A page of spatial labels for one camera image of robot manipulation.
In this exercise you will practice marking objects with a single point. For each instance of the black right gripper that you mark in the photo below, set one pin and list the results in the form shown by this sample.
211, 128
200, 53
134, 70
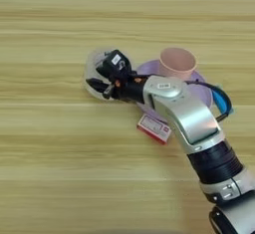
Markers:
131, 90

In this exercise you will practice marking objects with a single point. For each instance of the purple round plate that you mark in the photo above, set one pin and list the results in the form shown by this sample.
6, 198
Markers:
147, 70

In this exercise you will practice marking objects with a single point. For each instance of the red and white small box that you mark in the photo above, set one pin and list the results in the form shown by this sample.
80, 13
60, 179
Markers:
153, 128

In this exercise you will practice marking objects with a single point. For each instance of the blue eraser block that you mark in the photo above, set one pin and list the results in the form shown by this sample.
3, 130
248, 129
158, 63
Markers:
219, 99

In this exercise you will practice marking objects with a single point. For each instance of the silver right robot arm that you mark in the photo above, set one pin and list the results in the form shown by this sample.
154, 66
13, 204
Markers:
192, 121

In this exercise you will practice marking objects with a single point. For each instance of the pink plastic cup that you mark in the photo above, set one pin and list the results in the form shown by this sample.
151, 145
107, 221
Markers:
177, 63

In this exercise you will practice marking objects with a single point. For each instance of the clear tape roll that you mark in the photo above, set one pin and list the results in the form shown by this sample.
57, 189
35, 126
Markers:
91, 62

